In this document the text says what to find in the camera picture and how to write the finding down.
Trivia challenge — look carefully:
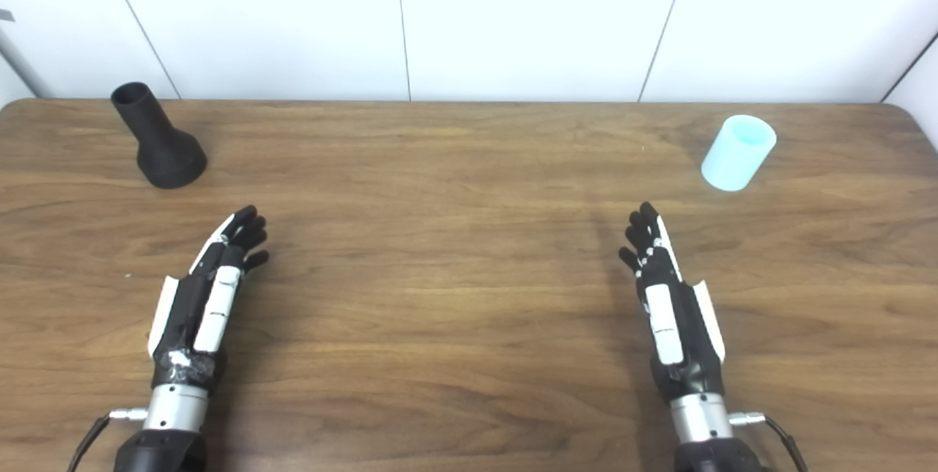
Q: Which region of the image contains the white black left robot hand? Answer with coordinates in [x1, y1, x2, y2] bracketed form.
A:
[147, 204, 270, 392]

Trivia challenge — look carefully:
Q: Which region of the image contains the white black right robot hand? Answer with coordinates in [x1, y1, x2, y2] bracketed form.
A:
[618, 201, 728, 403]

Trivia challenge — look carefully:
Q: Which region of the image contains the black funnel-shaped nozzle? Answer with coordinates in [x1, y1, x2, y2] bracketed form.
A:
[110, 81, 208, 190]

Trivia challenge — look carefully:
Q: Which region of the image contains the light blue cup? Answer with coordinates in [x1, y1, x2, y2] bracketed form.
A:
[701, 114, 778, 193]

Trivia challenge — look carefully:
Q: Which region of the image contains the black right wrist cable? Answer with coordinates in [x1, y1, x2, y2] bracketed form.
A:
[729, 411, 809, 472]

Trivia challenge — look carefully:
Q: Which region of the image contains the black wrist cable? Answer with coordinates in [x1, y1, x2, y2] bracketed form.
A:
[729, 411, 809, 472]
[67, 408, 149, 472]

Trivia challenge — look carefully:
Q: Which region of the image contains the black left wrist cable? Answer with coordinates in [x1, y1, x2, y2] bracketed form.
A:
[67, 408, 149, 472]

